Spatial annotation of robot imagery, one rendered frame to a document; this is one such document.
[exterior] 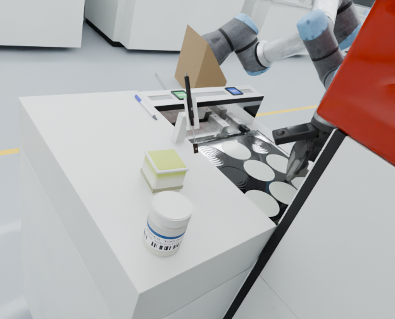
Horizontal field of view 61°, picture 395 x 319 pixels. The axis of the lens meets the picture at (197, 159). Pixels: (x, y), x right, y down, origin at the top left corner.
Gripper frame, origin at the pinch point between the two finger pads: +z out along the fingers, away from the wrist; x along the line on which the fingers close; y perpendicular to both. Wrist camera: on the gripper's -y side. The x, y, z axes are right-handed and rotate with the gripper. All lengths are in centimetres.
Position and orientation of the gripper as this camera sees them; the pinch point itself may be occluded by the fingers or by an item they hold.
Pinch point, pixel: (287, 176)
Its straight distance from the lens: 104.7
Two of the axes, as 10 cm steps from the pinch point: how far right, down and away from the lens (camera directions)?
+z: -2.7, 7.9, 5.5
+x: -0.5, -5.8, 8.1
